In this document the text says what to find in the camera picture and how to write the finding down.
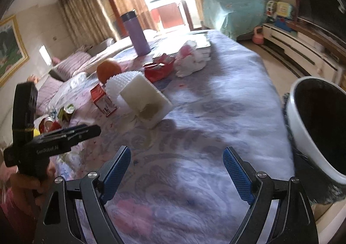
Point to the white red toy bus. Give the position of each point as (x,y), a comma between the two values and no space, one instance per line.
(271,10)

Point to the pink striped pillow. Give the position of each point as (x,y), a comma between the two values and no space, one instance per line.
(73,64)
(48,92)

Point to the person's left forearm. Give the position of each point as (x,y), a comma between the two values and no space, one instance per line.
(6,202)

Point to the person's left hand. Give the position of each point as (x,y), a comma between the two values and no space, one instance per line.
(29,187)

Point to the blue toy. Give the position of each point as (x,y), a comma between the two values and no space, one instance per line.
(282,23)

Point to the white waste bin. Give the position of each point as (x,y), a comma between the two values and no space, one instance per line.
(300,130)

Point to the orange fruit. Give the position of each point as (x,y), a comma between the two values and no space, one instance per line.
(108,71)

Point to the thin white-edged book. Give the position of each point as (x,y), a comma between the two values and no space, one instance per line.
(206,56)
(204,49)

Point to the red white small carton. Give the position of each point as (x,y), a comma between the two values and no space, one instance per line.
(101,98)

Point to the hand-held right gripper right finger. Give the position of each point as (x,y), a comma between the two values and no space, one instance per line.
(238,176)

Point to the purple thermos bottle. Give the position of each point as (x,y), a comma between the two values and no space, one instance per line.
(137,33)

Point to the red towel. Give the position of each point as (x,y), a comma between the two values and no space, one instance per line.
(170,15)

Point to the brown wooden board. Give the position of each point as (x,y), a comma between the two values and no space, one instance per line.
(319,34)

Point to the yellow green toy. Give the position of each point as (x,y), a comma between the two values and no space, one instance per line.
(285,10)

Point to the green snack wrapper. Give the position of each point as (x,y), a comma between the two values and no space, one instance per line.
(66,113)

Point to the grey cushion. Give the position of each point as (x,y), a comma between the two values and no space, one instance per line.
(101,46)

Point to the gold framed painting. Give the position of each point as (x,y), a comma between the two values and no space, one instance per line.
(10,49)

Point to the pink toy kettle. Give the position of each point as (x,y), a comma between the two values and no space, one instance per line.
(259,35)

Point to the white foam net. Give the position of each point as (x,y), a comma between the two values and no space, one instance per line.
(119,84)

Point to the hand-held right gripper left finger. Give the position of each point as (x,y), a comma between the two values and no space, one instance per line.
(117,173)

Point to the red snack packet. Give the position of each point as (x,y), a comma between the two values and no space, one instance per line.
(159,69)

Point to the white plastic bag red print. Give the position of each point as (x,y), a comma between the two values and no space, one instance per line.
(189,62)

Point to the white television cabinet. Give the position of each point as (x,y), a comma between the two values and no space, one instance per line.
(297,49)

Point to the sofa with floral cover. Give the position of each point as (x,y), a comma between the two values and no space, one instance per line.
(81,52)

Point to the large red can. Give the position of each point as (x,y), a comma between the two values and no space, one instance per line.
(50,125)

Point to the white rimmed trash bin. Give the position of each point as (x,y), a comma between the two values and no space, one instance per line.
(324,117)

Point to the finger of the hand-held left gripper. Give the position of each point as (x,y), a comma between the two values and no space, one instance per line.
(81,131)

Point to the turquoise cover cloth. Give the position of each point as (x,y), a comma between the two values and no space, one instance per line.
(232,11)

